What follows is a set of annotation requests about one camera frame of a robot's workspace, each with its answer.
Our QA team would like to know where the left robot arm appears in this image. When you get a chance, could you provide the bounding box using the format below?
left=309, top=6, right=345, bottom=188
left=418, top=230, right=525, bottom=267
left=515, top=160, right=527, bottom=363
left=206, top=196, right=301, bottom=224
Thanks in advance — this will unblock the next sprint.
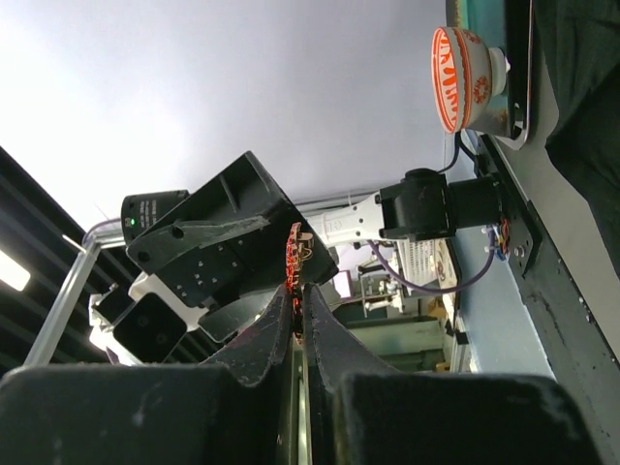
left=121, top=152, right=502, bottom=329

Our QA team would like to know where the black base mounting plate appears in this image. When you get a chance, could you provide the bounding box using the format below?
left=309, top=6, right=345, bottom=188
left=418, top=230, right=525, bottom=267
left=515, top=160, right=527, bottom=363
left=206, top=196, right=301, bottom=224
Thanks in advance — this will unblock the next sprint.
left=475, top=136, right=619, bottom=464

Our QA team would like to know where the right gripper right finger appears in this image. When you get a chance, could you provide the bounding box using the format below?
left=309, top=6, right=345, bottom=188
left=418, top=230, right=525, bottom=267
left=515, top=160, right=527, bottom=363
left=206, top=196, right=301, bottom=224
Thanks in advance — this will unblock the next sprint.
left=303, top=285, right=601, bottom=464

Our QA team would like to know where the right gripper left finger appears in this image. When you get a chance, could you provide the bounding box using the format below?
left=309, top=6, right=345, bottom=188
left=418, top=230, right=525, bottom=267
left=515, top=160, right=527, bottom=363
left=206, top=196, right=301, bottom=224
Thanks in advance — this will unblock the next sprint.
left=1, top=288, right=292, bottom=464

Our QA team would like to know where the black box green lining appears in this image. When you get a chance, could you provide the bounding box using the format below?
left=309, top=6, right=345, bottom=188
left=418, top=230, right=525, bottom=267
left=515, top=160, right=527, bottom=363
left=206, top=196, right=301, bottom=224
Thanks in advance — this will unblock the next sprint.
left=445, top=0, right=536, bottom=146

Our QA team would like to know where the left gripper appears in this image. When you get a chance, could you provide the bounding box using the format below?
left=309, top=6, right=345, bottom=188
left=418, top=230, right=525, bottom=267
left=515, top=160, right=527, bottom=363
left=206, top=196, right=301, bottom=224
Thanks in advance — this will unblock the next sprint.
left=121, top=152, right=314, bottom=343

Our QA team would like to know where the orange maple leaf brooch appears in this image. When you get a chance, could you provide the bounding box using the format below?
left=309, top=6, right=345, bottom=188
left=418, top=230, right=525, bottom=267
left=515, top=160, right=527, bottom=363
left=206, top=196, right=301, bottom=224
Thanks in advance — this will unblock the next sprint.
left=285, top=222, right=314, bottom=341

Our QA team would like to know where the orange white patterned ball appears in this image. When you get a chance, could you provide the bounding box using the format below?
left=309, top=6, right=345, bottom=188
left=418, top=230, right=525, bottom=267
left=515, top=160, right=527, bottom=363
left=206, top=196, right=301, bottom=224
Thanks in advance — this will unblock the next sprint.
left=431, top=26, right=511, bottom=134

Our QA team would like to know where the black button shirt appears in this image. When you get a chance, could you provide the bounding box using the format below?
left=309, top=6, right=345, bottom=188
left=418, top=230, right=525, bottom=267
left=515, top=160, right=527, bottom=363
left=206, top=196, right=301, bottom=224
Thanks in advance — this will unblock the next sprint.
left=533, top=1, right=619, bottom=267

